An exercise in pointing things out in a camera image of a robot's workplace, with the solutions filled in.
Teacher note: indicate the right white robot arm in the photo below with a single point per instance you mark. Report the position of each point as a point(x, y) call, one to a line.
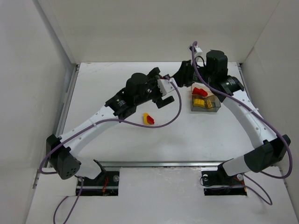
point(269, 145)

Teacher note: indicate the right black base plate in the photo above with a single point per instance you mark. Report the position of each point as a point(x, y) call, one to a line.
point(217, 184)

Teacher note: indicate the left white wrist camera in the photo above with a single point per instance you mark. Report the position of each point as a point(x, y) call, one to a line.
point(166, 85)

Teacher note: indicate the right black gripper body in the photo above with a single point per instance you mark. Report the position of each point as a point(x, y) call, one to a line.
point(184, 76)

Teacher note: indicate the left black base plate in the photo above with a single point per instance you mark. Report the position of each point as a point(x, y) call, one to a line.
point(106, 184)

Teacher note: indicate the red small lego brick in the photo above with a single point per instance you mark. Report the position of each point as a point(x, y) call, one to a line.
point(197, 91)

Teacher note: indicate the yellow curved lego brick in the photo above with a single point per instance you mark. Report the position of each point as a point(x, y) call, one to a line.
point(199, 103)

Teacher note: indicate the grey transparent container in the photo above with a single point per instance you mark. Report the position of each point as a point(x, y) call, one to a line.
point(205, 104)

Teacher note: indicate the yellow striped lego brick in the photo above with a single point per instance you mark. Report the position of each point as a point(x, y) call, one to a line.
point(209, 104)

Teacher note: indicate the red rectangular lego brick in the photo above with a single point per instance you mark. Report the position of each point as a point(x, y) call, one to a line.
point(204, 93)

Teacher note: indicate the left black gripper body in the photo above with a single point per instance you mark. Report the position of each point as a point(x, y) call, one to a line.
point(156, 87)

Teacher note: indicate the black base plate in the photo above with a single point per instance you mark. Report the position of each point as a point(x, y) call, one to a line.
point(217, 184)
point(106, 184)

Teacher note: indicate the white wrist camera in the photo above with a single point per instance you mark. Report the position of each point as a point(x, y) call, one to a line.
point(196, 54)
point(166, 85)

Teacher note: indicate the yellow lego brick left cluster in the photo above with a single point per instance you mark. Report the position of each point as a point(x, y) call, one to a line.
point(145, 119)

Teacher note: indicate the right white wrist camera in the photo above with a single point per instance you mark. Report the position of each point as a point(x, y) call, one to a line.
point(196, 54)

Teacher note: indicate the aluminium rail front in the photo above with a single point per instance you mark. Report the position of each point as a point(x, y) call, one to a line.
point(159, 164)

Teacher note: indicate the red lego brick cluster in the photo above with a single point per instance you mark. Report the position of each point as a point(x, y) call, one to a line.
point(151, 120)

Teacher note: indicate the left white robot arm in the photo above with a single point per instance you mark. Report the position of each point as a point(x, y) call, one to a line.
point(62, 151)

